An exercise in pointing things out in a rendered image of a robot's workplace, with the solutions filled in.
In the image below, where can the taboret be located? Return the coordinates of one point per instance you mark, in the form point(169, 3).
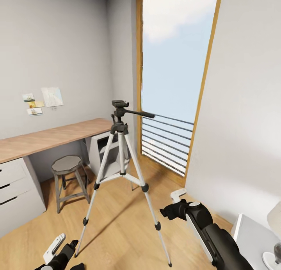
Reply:
point(64, 165)

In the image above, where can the nightstand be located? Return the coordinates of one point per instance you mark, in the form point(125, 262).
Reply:
point(253, 240)

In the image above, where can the camera tripod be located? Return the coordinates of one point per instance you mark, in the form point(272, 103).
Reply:
point(123, 136)

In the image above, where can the desk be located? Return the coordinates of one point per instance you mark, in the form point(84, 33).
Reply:
point(21, 197)

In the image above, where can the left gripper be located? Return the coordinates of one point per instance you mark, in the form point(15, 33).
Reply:
point(65, 255)

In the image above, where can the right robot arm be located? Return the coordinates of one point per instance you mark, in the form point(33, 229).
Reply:
point(217, 243)

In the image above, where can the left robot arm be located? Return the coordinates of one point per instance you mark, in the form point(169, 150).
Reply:
point(59, 261)

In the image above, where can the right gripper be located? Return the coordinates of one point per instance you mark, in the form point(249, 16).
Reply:
point(173, 210)

